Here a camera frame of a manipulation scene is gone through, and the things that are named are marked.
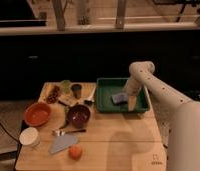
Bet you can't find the grey blue cloth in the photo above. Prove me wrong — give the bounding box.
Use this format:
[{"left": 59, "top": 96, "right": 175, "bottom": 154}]
[{"left": 49, "top": 134, "right": 79, "bottom": 154}]

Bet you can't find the blue sponge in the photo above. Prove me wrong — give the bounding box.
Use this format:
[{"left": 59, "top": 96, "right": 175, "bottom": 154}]
[{"left": 111, "top": 93, "right": 128, "bottom": 104}]

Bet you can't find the orange fruit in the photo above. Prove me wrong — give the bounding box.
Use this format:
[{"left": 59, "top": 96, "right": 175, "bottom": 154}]
[{"left": 68, "top": 145, "right": 82, "bottom": 160}]

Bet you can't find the dark maroon bowl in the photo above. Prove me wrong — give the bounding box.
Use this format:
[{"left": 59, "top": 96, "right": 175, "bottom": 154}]
[{"left": 67, "top": 105, "right": 90, "bottom": 128}]

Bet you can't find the green chili pepper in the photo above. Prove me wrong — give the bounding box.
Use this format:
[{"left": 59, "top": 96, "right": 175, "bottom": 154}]
[{"left": 59, "top": 106, "right": 70, "bottom": 129}]

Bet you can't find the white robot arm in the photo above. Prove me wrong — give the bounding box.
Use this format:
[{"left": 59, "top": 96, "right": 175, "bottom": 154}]
[{"left": 123, "top": 61, "right": 200, "bottom": 171}]

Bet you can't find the dark metal cup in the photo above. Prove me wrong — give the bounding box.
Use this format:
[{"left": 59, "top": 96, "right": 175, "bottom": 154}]
[{"left": 71, "top": 84, "right": 82, "bottom": 99}]

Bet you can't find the metal fork dark handle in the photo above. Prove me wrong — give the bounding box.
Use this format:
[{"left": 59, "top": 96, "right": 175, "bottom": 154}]
[{"left": 52, "top": 129, "right": 86, "bottom": 136}]

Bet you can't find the white cup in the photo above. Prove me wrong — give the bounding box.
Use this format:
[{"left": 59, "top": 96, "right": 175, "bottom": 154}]
[{"left": 19, "top": 127, "right": 40, "bottom": 147}]

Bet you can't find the green plastic tray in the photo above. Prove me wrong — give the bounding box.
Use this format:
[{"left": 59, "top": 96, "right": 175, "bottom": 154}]
[{"left": 95, "top": 78, "right": 150, "bottom": 113}]

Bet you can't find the white handled brush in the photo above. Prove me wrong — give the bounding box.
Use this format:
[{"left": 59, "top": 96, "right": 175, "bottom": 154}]
[{"left": 84, "top": 88, "right": 96, "bottom": 105}]

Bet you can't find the orange bowl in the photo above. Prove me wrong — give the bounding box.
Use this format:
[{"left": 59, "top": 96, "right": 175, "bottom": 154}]
[{"left": 24, "top": 102, "right": 51, "bottom": 127}]

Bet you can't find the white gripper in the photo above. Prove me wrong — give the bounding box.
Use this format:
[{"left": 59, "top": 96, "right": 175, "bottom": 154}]
[{"left": 123, "top": 77, "right": 142, "bottom": 111}]

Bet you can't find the tan wooden block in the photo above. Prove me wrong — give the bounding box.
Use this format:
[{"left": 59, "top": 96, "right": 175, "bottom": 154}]
[{"left": 58, "top": 94, "right": 78, "bottom": 107}]

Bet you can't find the green plastic cup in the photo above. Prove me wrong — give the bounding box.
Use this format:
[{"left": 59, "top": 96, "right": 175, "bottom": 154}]
[{"left": 60, "top": 80, "right": 71, "bottom": 94}]

